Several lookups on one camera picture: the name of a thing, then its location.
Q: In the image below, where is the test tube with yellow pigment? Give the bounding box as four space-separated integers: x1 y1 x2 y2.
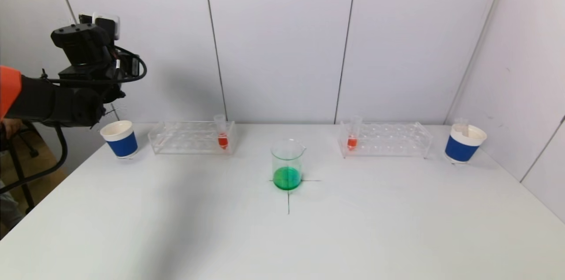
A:
453 117 469 137

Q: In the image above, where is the clear glass beaker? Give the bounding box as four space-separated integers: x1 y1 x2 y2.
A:
271 139 307 191

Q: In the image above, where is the test tube with red pigment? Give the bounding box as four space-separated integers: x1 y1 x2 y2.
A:
214 115 231 150
347 116 363 151

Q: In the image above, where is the clear acrylic test tube rack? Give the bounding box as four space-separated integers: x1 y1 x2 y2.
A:
148 121 237 156
338 122 434 159

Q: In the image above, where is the blue and white paper cup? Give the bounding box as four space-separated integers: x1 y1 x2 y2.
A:
100 120 139 159
444 123 487 164

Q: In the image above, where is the black tripod stand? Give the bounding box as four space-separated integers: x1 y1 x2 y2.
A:
0 121 51 214

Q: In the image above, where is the grey fabric bundle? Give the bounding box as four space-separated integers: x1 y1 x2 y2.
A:
0 178 23 230

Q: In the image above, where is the black looped camera cable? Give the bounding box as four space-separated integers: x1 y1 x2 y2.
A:
44 46 147 84

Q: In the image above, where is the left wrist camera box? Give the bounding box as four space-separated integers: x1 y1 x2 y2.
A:
79 13 121 40

